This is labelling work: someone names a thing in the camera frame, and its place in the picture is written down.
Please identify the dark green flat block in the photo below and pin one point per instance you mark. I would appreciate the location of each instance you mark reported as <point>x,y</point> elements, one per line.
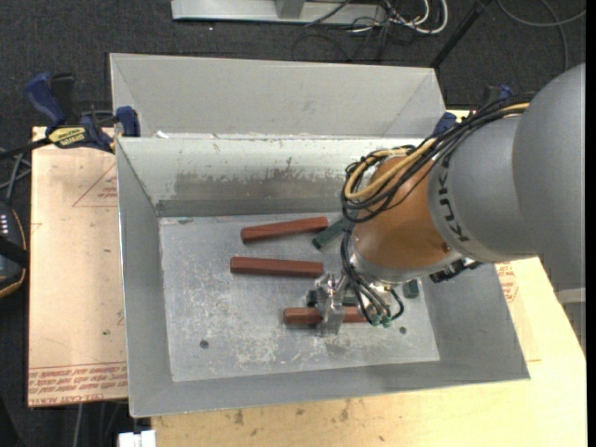
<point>410,289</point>
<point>331,234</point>

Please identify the grey metal bin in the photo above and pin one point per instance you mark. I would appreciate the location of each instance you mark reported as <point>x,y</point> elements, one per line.
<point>261,333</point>

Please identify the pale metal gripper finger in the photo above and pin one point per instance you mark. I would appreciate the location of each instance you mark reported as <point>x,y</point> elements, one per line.
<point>328,320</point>
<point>339,320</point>

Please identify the red-brown flat block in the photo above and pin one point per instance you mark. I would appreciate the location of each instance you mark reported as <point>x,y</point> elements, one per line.
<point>284,230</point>
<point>300,316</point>
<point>274,266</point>

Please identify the black cylinder on white bracket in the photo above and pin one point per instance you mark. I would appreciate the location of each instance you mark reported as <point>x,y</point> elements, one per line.
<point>449,272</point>

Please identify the brown cardboard board red print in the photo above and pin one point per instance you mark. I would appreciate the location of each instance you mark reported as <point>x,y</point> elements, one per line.
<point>74,259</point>

